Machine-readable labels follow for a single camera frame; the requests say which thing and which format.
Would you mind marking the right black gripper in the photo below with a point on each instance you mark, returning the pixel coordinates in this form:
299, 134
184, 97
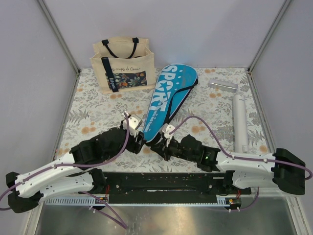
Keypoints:
161, 149

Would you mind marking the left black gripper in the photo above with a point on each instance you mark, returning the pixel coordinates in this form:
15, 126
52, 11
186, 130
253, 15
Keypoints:
136, 146

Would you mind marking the blue sport racket cover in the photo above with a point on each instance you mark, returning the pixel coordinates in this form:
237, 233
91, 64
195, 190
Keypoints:
173, 86

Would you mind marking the white shuttlecock tube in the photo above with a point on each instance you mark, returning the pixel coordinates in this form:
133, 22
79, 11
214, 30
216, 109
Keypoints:
240, 124

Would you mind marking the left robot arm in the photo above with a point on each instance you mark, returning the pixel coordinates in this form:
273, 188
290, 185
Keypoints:
76, 171

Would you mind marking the beige canvas tote bag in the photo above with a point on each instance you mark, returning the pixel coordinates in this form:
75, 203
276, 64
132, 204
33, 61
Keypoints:
123, 64

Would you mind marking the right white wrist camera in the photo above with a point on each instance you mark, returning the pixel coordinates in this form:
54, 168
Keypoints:
166, 132

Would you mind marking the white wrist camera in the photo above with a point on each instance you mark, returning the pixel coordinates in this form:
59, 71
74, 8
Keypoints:
134, 123
166, 132

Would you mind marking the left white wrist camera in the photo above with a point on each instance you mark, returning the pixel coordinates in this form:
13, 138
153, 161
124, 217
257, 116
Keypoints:
134, 123

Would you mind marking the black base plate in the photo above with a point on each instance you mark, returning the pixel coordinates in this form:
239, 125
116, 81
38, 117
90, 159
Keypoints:
164, 188

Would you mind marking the white slotted cable duct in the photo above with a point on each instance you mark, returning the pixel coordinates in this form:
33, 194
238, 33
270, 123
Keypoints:
75, 201

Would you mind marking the left aluminium frame post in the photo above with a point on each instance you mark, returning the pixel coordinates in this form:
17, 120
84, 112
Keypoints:
46, 12

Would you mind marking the aluminium frame post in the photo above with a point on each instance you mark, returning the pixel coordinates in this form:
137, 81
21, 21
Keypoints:
46, 12
282, 11

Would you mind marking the right aluminium frame post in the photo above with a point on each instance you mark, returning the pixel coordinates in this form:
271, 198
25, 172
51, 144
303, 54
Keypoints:
282, 11

